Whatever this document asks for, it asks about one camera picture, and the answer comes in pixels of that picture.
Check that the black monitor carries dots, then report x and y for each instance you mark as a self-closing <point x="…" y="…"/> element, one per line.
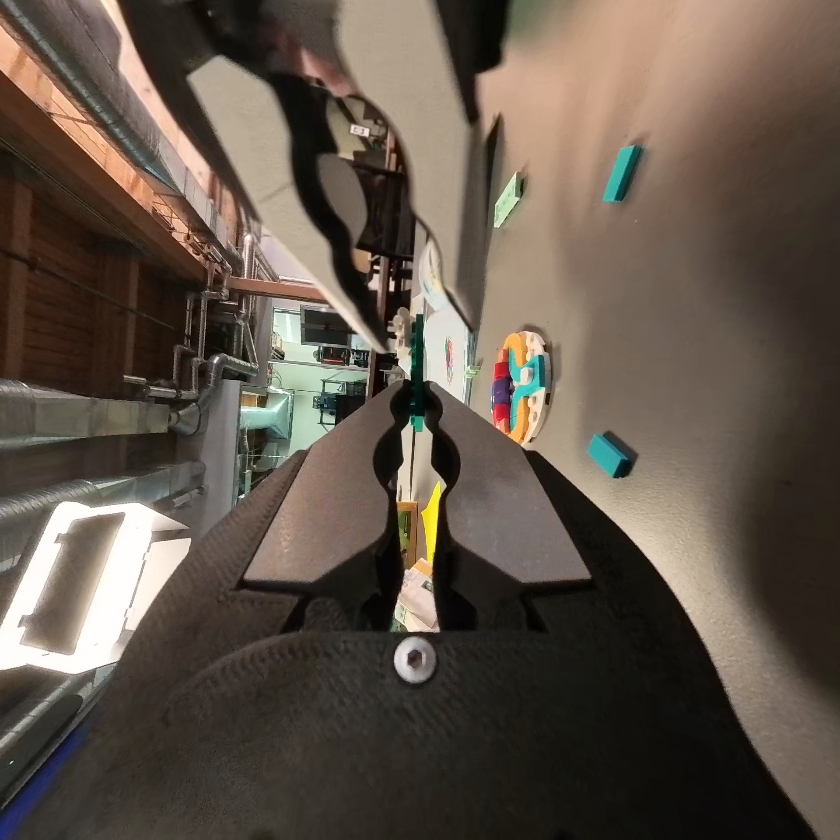
<point x="325" y="326"/>

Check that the person's right hand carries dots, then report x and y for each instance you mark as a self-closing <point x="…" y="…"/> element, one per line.
<point x="302" y="52"/>

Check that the yellow lego box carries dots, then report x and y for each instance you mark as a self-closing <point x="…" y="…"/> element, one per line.
<point x="412" y="564"/>

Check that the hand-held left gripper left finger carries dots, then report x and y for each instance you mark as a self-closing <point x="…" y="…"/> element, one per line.
<point x="315" y="525"/>

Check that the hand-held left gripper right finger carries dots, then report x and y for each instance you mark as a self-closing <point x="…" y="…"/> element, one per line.
<point x="518" y="525"/>

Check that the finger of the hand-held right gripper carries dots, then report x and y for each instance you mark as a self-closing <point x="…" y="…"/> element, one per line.
<point x="262" y="144"/>
<point x="433" y="131"/>

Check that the round colourful lego build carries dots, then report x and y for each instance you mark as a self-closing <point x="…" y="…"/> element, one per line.
<point x="522" y="387"/>

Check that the pale green lego plate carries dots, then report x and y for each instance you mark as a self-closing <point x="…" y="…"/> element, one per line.
<point x="508" y="199"/>

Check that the lego instruction booklet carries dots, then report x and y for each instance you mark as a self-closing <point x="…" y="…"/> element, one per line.
<point x="446" y="328"/>

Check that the black mesh office chair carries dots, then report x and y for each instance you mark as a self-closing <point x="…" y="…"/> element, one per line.
<point x="387" y="210"/>

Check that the teal lego piece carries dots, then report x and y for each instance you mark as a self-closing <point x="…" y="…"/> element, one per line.
<point x="610" y="455"/>
<point x="622" y="174"/>

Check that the long green lego plate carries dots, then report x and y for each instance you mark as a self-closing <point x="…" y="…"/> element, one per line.
<point x="417" y="394"/>

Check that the yellow sticky note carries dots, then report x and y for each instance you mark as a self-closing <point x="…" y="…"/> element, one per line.
<point x="432" y="531"/>

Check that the white lego clip piece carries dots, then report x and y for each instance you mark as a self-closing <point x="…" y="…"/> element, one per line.
<point x="401" y="326"/>

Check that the white softbox panel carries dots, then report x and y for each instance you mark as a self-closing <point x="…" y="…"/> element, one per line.
<point x="79" y="590"/>

